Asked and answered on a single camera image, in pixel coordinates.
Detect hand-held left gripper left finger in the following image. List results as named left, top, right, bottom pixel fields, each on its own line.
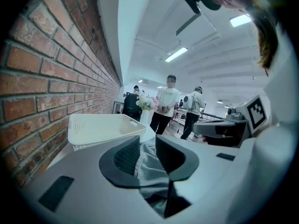
left=99, top=135, right=141, bottom=188

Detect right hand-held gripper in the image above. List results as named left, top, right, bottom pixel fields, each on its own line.
left=192, top=94, right=268, bottom=148

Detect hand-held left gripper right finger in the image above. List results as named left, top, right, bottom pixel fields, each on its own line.
left=155, top=134, right=200, bottom=219

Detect blue denim clothes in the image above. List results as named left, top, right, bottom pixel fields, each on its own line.
left=134, top=141, right=172, bottom=217

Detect white perforated plastic basket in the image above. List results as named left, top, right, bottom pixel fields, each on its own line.
left=67, top=113, right=147, bottom=152

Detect dark handrail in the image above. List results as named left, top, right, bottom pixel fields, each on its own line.
left=200, top=112, right=226, bottom=121

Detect white vase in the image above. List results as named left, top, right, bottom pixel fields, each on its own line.
left=139, top=109, right=155, bottom=142

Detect black office chair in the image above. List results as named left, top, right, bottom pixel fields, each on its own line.
left=121, top=93, right=143, bottom=122

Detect flower bouquet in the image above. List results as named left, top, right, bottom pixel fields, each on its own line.
left=135, top=95, right=157, bottom=112

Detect long ceiling light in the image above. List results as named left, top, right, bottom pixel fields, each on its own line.
left=164, top=46, right=189, bottom=63

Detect ceiling air conditioner unit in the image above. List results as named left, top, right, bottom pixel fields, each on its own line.
left=175, top=13, right=221, bottom=45

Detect square ceiling light panel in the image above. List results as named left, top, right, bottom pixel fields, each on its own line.
left=229, top=14, right=252, bottom=28

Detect black head-mounted camera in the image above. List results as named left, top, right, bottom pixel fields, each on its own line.
left=183, top=0, right=202, bottom=14

